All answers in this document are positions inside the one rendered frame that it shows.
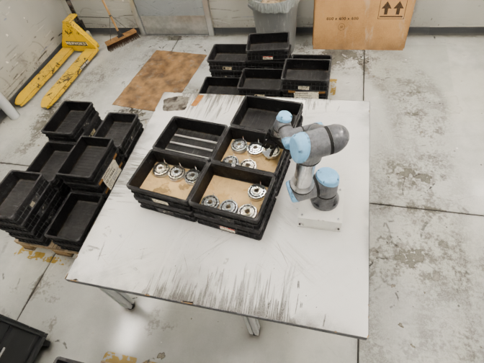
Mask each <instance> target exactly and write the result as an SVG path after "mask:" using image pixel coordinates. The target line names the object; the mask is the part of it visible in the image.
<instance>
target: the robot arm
mask: <svg viewBox="0 0 484 363"><path fill-rule="evenodd" d="M291 121H292V115H291V113H290V112H288V111H286V110H282V111H280V112H279V114H278V115H277V116H276V120H275V121H274V124H273V126H272V128H269V129H268V131H267V133H266V135H265V139H264V142H263V144H262V146H261V147H264V148H267V151H262V153H263V154H264V155H266V156H268V159H269V158H271V157H272V155H273V153H274V151H275V150H276V148H277V145H278V144H279V145H280V146H281V147H282V148H283V149H284V150H285V151H286V152H287V153H289V152H290V154H291V157H292V159H293V161H294V162H295V163H296V167H295V175H294V176H293V177H292V178H291V180H288V181H286V186H287V191H288V193H289V196H290V199H291V201H292V202H300V201H303V200H308V199H310V201H311V203H312V205H313V206H314V207H315V208H316V209H317V210H320V211H331V210H333V209H335V208H336V207H337V205H338V203H339V194H338V192H337V191H338V187H339V174H338V172H337V171H336V170H335V169H332V168H330V167H321V168H319V169H318V170H317V171H316V173H315V174H314V172H315V167H316V165H317V164H319V163H320V161H321V159H322V157H324V156H329V155H332V154H335V153H338V152H340V151H342V150H343V149H344V148H345V147H346V145H347V144H348V142H349V131H348V130H347V129H346V127H344V126H343V125H340V124H332V125H324V124H323V123H322V122H314V123H312V124H309V125H304V126H301V127H296V128H292V125H291ZM270 151H271V152H270Z"/></svg>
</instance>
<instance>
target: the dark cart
mask: <svg viewBox="0 0 484 363"><path fill-rule="evenodd" d="M47 335H48V333H46V332H43V331H40V330H38V329H36V328H33V327H31V326H28V325H26V324H24V323H21V322H19V321H16V320H14V319H12V318H9V317H6V316H5V315H2V314H0V363H33V362H34V360H35V359H36V357H37V355H38V353H39V351H40V349H41V347H42V346H43V347H49V346H50V341H46V337H47Z"/></svg>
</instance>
